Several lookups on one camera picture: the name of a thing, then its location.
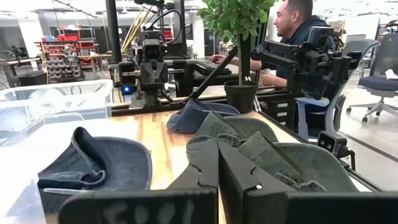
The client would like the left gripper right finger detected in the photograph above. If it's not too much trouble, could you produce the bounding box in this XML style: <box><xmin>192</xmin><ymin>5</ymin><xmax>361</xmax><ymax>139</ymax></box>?
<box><xmin>218</xmin><ymin>141</ymin><xmax>398</xmax><ymax>224</ymax></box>

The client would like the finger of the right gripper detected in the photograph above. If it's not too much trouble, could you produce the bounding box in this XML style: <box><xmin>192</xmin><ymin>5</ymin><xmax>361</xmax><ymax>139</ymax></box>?
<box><xmin>152</xmin><ymin>85</ymin><xmax>163</xmax><ymax>108</ymax></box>
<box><xmin>141</xmin><ymin>85</ymin><xmax>153</xmax><ymax>108</ymax></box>

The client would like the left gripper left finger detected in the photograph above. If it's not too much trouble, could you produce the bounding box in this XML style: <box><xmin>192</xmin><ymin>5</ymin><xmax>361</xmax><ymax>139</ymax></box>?
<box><xmin>58</xmin><ymin>138</ymin><xmax>220</xmax><ymax>224</ymax></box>

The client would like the blue denim cap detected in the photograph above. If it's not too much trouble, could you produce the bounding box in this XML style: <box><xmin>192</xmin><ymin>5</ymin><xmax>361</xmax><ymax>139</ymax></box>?
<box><xmin>166</xmin><ymin>98</ymin><xmax>241</xmax><ymax>134</ymax></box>

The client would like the olive green cap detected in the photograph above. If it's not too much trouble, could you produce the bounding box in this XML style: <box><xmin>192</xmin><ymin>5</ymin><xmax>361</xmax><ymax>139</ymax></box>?
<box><xmin>185</xmin><ymin>111</ymin><xmax>280</xmax><ymax>166</ymax></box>
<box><xmin>238</xmin><ymin>131</ymin><xmax>359</xmax><ymax>193</ymax></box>

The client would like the dark navy denim cap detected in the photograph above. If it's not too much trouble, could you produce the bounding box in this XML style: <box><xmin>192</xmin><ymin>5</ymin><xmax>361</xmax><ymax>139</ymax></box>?
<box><xmin>37</xmin><ymin>126</ymin><xmax>153</xmax><ymax>215</ymax></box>

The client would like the clear plastic bin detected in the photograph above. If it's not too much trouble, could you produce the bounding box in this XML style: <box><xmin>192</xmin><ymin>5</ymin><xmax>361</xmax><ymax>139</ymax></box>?
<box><xmin>0</xmin><ymin>79</ymin><xmax>114</xmax><ymax>119</ymax></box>
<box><xmin>0</xmin><ymin>105</ymin><xmax>90</xmax><ymax>149</ymax></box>

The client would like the black keyboard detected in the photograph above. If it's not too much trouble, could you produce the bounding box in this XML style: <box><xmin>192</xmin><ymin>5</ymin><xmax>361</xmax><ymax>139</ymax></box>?
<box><xmin>193</xmin><ymin>60</ymin><xmax>233</xmax><ymax>76</ymax></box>

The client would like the potted green plant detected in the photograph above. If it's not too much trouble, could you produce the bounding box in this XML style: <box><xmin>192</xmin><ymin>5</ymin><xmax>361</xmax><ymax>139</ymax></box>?
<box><xmin>198</xmin><ymin>0</ymin><xmax>277</xmax><ymax>114</ymax></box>

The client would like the red parts shelf rack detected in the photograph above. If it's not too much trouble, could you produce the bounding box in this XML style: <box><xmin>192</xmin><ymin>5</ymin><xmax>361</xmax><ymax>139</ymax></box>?
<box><xmin>35</xmin><ymin>26</ymin><xmax>100</xmax><ymax>83</ymax></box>

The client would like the black drawer cabinet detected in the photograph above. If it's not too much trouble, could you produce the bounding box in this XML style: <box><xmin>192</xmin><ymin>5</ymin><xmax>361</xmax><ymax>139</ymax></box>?
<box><xmin>259</xmin><ymin>91</ymin><xmax>298</xmax><ymax>129</ymax></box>

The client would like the grey office chair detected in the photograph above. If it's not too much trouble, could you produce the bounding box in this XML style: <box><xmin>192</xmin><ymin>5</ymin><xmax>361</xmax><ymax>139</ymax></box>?
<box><xmin>294</xmin><ymin>39</ymin><xmax>381</xmax><ymax>141</ymax></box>

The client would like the background work table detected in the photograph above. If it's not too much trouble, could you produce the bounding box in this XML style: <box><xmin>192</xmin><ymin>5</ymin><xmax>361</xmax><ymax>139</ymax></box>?
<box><xmin>0</xmin><ymin>57</ymin><xmax>47</xmax><ymax>90</ymax></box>

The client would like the person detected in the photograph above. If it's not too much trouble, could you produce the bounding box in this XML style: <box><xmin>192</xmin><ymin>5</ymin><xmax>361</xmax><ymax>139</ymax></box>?
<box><xmin>210</xmin><ymin>0</ymin><xmax>338</xmax><ymax>91</ymax></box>

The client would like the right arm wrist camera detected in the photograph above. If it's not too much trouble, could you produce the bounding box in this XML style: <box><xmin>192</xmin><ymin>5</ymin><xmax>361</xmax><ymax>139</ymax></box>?
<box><xmin>141</xmin><ymin>39</ymin><xmax>165</xmax><ymax>62</ymax></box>

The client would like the yellow cable bundle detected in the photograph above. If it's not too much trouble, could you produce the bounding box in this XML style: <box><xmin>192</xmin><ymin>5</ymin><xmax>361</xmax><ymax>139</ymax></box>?
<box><xmin>120</xmin><ymin>8</ymin><xmax>150</xmax><ymax>54</ymax></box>

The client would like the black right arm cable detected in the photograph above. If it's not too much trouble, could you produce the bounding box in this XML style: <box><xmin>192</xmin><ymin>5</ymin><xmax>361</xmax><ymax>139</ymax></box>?
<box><xmin>148</xmin><ymin>8</ymin><xmax>185</xmax><ymax>45</ymax></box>

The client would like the small black table camera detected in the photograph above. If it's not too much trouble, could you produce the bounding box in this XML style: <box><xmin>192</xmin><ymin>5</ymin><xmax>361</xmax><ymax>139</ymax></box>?
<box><xmin>316</xmin><ymin>130</ymin><xmax>357</xmax><ymax>171</ymax></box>

